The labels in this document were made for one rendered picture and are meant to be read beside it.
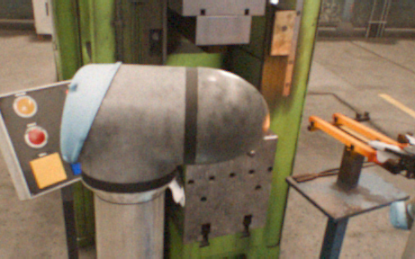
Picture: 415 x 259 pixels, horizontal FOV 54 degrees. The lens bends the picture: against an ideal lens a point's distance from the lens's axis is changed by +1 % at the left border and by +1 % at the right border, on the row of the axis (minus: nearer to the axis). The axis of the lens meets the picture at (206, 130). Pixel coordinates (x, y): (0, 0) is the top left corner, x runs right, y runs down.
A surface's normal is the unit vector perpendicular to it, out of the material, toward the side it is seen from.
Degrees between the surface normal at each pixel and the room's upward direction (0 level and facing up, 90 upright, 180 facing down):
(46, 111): 60
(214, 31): 90
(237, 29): 90
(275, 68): 90
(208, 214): 90
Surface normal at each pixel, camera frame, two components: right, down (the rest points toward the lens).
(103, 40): 0.37, 0.42
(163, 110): 0.07, -0.10
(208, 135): 0.16, 0.33
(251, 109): 0.76, -0.11
